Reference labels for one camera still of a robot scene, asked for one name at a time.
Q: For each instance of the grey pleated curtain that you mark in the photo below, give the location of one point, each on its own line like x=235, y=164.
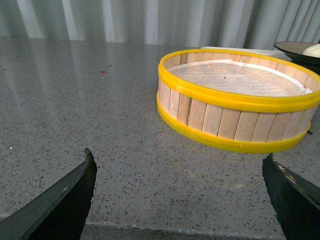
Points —
x=249, y=24

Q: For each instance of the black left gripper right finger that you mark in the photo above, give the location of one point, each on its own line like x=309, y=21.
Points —
x=295, y=200

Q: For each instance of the yellow-rimmed bamboo steamer basket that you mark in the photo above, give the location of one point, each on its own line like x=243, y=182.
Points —
x=232, y=121

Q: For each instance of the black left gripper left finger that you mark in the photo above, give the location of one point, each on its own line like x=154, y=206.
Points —
x=60, y=212

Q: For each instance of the white rectangular bear tray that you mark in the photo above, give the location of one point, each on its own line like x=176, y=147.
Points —
x=271, y=53

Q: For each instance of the brown plate with black rim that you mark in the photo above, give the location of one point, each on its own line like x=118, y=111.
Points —
x=294, y=50

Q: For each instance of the white steamer liner cloth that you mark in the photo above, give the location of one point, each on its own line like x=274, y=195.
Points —
x=240, y=78

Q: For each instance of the white steamed bun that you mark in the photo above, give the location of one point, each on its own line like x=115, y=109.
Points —
x=312, y=51

